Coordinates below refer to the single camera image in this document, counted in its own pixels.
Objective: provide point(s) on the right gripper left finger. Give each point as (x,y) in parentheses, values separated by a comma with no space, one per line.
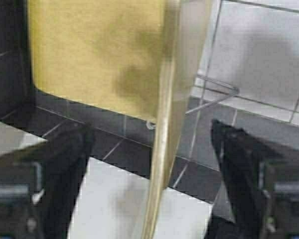
(40,184)

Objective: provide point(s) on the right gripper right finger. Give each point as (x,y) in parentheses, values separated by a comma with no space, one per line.
(262,183)

